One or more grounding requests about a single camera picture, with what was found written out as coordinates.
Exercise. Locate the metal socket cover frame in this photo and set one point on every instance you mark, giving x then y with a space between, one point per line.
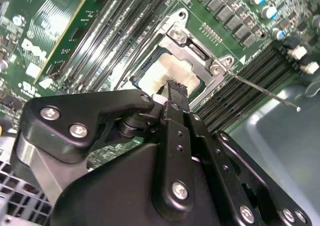
176 48

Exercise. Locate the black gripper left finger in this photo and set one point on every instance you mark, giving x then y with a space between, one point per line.
75 110

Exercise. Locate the silver square CPU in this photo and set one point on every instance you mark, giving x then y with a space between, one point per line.
172 68

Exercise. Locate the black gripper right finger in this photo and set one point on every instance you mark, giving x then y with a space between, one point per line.
225 161

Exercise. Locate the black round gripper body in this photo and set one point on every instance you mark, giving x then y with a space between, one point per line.
112 198

